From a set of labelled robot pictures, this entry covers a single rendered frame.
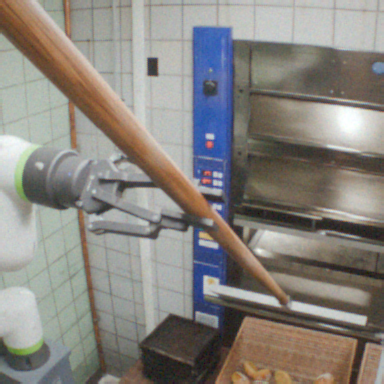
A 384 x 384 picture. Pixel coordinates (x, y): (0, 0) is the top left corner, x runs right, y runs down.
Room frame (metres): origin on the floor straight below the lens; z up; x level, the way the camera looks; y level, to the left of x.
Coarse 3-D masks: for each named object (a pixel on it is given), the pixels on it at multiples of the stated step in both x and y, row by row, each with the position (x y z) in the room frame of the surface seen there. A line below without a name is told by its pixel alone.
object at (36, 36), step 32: (0, 0) 0.25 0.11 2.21; (32, 0) 0.27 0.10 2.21; (0, 32) 0.27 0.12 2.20; (32, 32) 0.27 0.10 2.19; (32, 64) 0.30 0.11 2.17; (64, 64) 0.30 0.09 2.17; (96, 96) 0.33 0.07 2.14; (128, 128) 0.37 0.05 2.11; (160, 160) 0.42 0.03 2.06; (192, 192) 0.48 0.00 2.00; (224, 224) 0.58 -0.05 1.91
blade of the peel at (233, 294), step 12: (216, 288) 1.31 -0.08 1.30; (228, 288) 1.30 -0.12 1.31; (240, 300) 1.36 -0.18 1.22; (252, 300) 1.24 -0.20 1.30; (264, 300) 1.23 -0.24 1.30; (276, 300) 1.22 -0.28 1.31; (288, 312) 1.32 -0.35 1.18; (300, 312) 1.19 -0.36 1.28; (312, 312) 1.16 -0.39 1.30; (324, 312) 1.15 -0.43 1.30; (336, 312) 1.13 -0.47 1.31; (348, 324) 1.17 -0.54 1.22; (360, 324) 1.08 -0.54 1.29
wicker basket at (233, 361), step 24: (240, 336) 1.64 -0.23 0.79; (264, 336) 1.66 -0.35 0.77; (288, 336) 1.61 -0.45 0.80; (312, 336) 1.57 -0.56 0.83; (336, 336) 1.53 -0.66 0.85; (240, 360) 1.65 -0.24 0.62; (264, 360) 1.61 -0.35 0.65; (288, 360) 1.57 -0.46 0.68; (312, 360) 1.53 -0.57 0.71; (336, 360) 1.49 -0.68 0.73
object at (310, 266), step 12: (252, 252) 1.77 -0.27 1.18; (264, 252) 1.77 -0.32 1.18; (276, 252) 1.76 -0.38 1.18; (276, 264) 1.70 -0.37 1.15; (288, 264) 1.68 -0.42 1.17; (300, 264) 1.66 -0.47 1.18; (312, 264) 1.65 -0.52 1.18; (324, 264) 1.65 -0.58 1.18; (324, 276) 1.61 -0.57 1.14; (336, 276) 1.59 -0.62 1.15; (348, 276) 1.56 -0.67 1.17; (360, 276) 1.54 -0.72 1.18; (372, 276) 1.53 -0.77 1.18
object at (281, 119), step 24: (264, 96) 1.78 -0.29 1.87; (288, 96) 1.74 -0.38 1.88; (264, 120) 1.74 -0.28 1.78; (288, 120) 1.71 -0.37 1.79; (312, 120) 1.67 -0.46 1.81; (336, 120) 1.63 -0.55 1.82; (360, 120) 1.60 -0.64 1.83; (312, 144) 1.62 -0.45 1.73; (336, 144) 1.60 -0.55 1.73; (360, 144) 1.56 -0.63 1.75
